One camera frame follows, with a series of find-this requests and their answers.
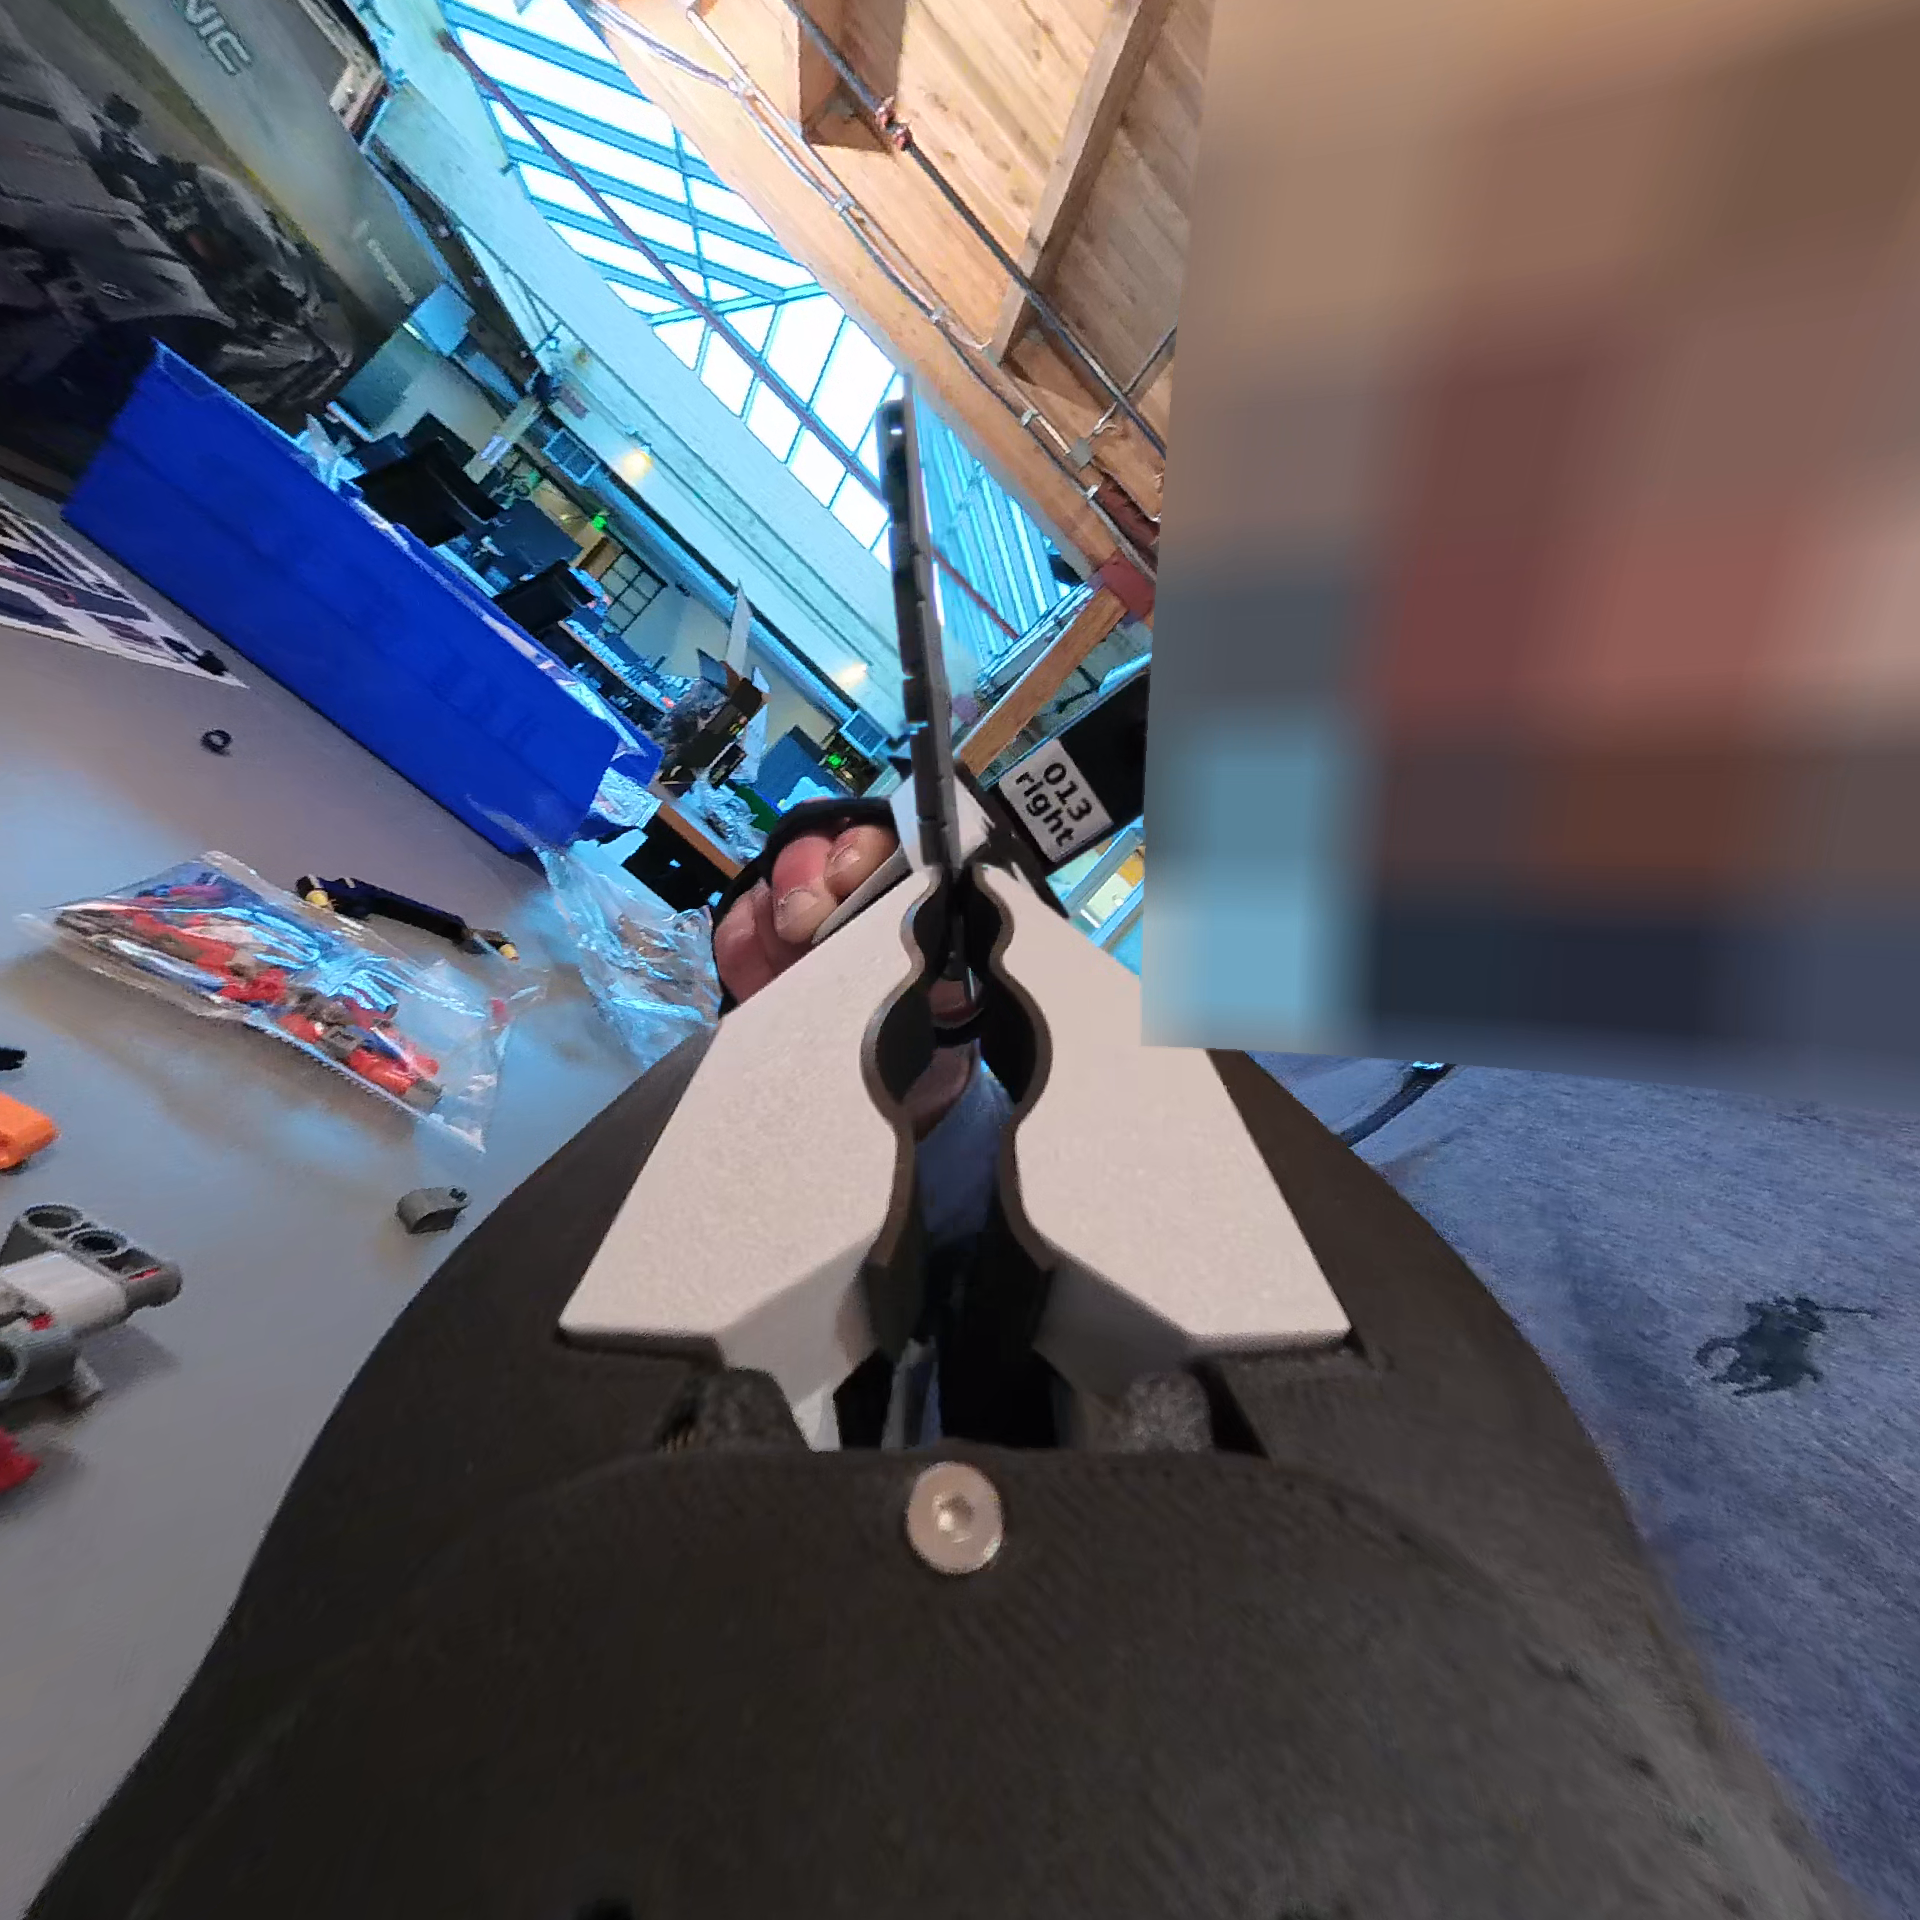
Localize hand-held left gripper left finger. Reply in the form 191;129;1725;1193
558;883;939;1449

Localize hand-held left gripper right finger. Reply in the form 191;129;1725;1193
967;871;1355;1442

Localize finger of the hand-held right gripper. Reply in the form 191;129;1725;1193
891;772;1039;904
808;860;917;951

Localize grey lego panel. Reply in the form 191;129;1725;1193
872;375;990;1038

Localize large clear plastic bag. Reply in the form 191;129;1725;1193
539;840;723;1034

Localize small clear bag lego pins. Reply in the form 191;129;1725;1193
23;852;547;1155

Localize lego car chassis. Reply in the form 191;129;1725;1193
0;1201;184;1496

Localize black lego rack assembly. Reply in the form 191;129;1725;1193
294;873;523;963

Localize black lego set box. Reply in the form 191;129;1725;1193
0;0;453;436

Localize person's right hand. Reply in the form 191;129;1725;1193
710;823;911;1022

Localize blue storage bin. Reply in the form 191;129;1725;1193
63;344;662;860

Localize sticker sheet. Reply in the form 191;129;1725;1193
0;496;249;688

